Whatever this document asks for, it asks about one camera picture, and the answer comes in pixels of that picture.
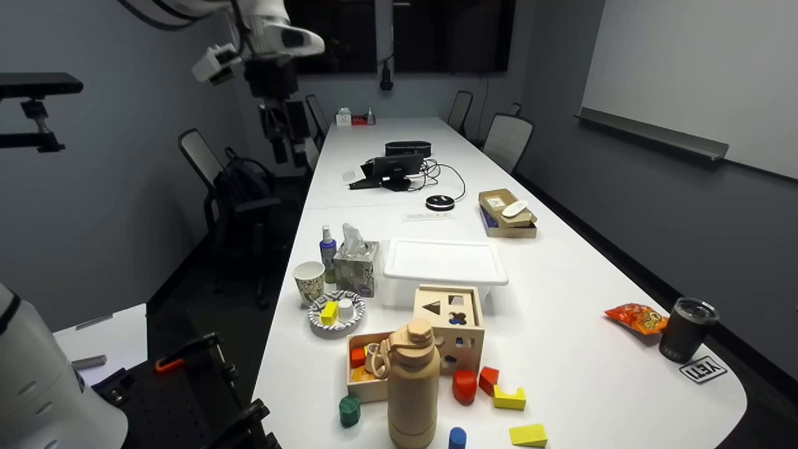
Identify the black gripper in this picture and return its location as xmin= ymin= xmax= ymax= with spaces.
xmin=243 ymin=56 xmax=315 ymax=167

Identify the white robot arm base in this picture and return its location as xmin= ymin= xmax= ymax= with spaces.
xmin=0 ymin=282 xmax=132 ymax=449

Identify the black rectangular box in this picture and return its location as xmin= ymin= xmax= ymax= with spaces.
xmin=382 ymin=138 xmax=437 ymax=159

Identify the grey tissue box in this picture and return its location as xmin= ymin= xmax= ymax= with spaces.
xmin=332 ymin=222 xmax=382 ymax=298

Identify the wooden tray box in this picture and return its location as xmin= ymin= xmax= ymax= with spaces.
xmin=343 ymin=330 xmax=396 ymax=406

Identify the black backpack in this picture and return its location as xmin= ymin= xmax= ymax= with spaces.
xmin=214 ymin=154 xmax=283 ymax=219

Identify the black chair with backpack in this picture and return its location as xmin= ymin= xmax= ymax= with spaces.
xmin=174 ymin=126 xmax=286 ymax=282

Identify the blue spray bottle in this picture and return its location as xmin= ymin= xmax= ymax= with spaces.
xmin=316 ymin=225 xmax=338 ymax=285

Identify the patterned paper cup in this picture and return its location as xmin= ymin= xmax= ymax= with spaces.
xmin=292 ymin=259 xmax=328 ymax=310

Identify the black round puck speaker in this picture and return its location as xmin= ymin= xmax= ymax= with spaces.
xmin=424 ymin=191 xmax=458 ymax=214

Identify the dark framed grey chair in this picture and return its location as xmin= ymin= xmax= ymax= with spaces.
xmin=443 ymin=88 xmax=475 ymax=135

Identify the yellow block with hole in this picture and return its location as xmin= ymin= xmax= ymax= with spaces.
xmin=320 ymin=298 xmax=343 ymax=330

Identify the striped round plate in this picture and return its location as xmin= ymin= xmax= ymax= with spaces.
xmin=306 ymin=288 xmax=367 ymax=340

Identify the grey mesh chair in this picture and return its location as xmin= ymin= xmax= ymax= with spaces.
xmin=479 ymin=113 xmax=539 ymax=176

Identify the wooden shape sorter cube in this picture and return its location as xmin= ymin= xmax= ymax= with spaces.
xmin=412 ymin=282 xmax=488 ymax=376

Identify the white side panel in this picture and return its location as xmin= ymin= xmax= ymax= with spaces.
xmin=53 ymin=302 xmax=151 ymax=388

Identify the green cylinder block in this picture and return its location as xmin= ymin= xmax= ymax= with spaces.
xmin=336 ymin=391 xmax=364 ymax=431

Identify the tan water bottle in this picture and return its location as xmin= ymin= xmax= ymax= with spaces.
xmin=368 ymin=317 xmax=443 ymax=449

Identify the red cylinder block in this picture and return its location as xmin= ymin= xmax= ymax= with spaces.
xmin=450 ymin=367 xmax=479 ymax=409

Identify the red angular block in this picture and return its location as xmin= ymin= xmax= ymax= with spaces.
xmin=475 ymin=365 xmax=502 ymax=397

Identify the yellow notched block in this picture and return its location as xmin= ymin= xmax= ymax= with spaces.
xmin=492 ymin=383 xmax=529 ymax=414

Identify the grey whiteboard tray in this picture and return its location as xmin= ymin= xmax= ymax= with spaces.
xmin=576 ymin=105 xmax=732 ymax=164

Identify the yellow flat block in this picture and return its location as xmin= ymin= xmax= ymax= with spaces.
xmin=507 ymin=422 xmax=551 ymax=449

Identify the orange snack bag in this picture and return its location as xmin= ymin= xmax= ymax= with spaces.
xmin=603 ymin=302 xmax=670 ymax=340

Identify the whiteboard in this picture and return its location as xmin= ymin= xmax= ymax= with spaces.
xmin=579 ymin=0 xmax=798 ymax=181

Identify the black tumbler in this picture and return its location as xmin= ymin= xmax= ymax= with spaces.
xmin=657 ymin=295 xmax=724 ymax=365

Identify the black white tag sticker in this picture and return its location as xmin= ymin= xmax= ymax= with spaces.
xmin=675 ymin=353 xmax=731 ymax=387

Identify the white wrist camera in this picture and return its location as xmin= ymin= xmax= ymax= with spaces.
xmin=189 ymin=41 xmax=247 ymax=88

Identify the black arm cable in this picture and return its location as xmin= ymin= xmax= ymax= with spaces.
xmin=226 ymin=0 xmax=253 ymax=60

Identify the black desk cable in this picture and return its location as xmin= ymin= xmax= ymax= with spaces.
xmin=417 ymin=156 xmax=470 ymax=201

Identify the black wall monitor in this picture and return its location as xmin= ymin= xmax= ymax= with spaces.
xmin=283 ymin=0 xmax=519 ymax=78

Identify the tan wooden ring piece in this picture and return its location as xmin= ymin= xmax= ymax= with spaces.
xmin=362 ymin=335 xmax=393 ymax=383

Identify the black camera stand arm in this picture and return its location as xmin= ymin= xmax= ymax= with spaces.
xmin=0 ymin=70 xmax=86 ymax=154

